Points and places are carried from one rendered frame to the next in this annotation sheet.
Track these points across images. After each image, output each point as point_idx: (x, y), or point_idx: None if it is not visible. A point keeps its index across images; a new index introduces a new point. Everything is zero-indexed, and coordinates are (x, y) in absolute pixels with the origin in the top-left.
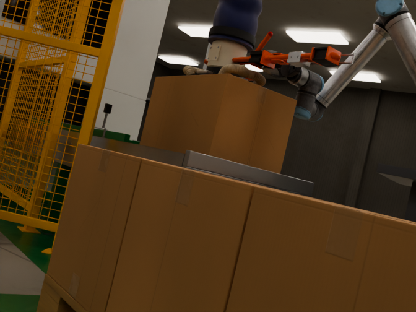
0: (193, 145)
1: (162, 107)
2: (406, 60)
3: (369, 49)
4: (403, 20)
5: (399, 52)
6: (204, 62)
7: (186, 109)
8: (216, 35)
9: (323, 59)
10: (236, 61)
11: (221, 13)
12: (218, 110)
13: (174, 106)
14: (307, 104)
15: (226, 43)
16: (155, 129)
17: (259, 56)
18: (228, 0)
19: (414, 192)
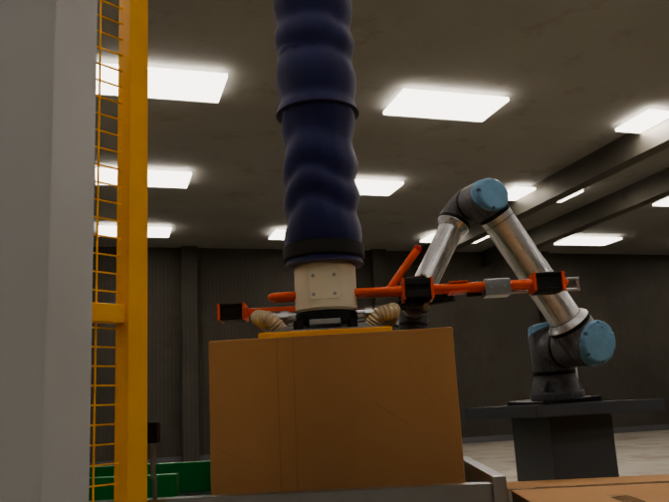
0: (410, 459)
1: (267, 400)
2: (524, 267)
3: (451, 250)
4: (512, 215)
5: (511, 256)
6: (275, 299)
7: (354, 398)
8: (330, 255)
9: (557, 289)
10: (362, 295)
11: (328, 216)
12: (454, 390)
13: (311, 395)
14: None
15: (342, 266)
16: (263, 447)
17: (425, 287)
18: (332, 194)
19: (555, 429)
